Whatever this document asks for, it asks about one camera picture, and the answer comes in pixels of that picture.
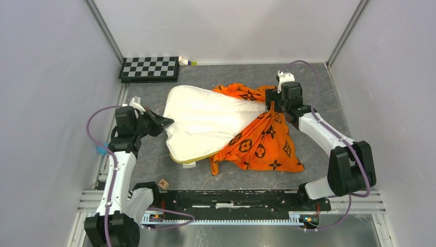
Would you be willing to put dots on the small wooden letter block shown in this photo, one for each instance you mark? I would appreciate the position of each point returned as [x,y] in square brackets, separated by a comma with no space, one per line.
[163,184]

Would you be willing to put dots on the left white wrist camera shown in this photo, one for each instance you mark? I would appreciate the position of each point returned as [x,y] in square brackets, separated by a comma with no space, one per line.
[135,103]

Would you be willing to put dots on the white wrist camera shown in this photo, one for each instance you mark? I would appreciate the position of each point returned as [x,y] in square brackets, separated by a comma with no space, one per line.
[284,77]
[135,103]

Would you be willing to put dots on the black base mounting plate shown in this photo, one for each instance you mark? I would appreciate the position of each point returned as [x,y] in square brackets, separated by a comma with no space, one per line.
[270,204]

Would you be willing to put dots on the blue plastic clip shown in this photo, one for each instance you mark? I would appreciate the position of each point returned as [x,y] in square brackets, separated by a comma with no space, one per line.
[102,150]

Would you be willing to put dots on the white toothed cable duct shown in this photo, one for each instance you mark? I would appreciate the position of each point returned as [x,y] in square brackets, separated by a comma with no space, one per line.
[290,219]

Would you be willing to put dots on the orange patterned pillowcase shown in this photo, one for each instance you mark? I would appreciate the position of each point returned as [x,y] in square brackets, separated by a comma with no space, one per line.
[264,145]

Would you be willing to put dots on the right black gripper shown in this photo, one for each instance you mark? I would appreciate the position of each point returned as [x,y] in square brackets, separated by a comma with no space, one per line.
[272,94]

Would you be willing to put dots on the small white green bottle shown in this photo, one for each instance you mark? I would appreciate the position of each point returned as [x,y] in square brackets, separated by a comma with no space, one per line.
[186,62]

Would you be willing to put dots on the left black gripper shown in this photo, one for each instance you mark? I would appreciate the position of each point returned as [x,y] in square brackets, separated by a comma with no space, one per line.
[157,129]

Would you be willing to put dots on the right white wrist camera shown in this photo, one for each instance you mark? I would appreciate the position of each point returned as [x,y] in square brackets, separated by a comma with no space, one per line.
[284,77]

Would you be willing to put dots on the black white checkerboard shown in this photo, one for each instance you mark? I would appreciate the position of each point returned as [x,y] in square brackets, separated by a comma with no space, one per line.
[149,69]

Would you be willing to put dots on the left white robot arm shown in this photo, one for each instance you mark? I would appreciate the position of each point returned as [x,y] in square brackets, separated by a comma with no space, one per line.
[116,221]

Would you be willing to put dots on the white quilted pillow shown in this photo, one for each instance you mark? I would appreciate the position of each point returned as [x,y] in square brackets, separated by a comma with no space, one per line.
[204,121]

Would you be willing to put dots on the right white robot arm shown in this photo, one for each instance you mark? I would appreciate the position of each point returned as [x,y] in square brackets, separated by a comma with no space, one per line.
[351,167]

